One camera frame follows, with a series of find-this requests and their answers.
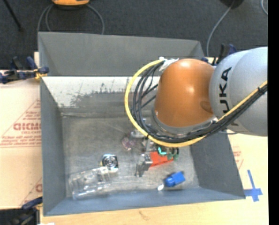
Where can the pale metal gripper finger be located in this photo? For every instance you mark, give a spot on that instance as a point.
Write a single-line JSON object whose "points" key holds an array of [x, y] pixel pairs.
{"points": [[140, 170], [146, 158]]}

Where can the red-orange flat block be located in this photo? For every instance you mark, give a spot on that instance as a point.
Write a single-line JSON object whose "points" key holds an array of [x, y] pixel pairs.
{"points": [[158, 159]]}

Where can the clear purple plastic piece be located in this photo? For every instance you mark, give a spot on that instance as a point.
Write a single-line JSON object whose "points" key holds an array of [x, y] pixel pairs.
{"points": [[128, 143]]}

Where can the shiny round metal lid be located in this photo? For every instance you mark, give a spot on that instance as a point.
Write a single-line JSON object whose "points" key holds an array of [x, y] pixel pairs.
{"points": [[109, 162]]}

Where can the blue toy with white tip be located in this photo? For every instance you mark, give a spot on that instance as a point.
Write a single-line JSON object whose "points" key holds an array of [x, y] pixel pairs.
{"points": [[174, 179]]}

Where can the clear plastic bottle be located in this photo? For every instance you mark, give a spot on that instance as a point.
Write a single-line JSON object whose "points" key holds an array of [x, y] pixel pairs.
{"points": [[90, 182]]}

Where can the grey metal bin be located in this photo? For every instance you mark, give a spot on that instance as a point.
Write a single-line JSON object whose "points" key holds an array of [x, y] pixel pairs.
{"points": [[87, 137]]}

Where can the brown cardboard board red print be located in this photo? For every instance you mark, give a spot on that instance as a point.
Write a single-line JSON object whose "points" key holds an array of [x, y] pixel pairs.
{"points": [[17, 125]]}

